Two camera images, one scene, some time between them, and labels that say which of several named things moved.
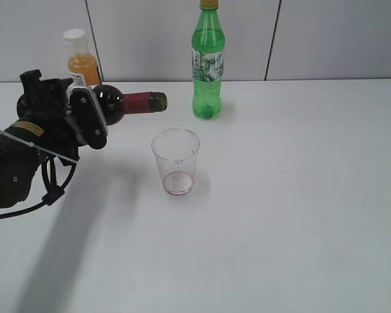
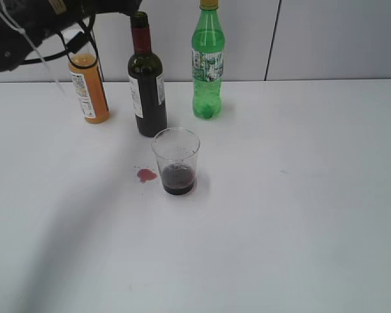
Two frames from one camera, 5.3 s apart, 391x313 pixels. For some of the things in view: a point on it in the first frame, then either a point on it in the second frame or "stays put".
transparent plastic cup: (176, 151) stays put
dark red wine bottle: (113, 104) -> (146, 82)
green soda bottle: (207, 53) stays put
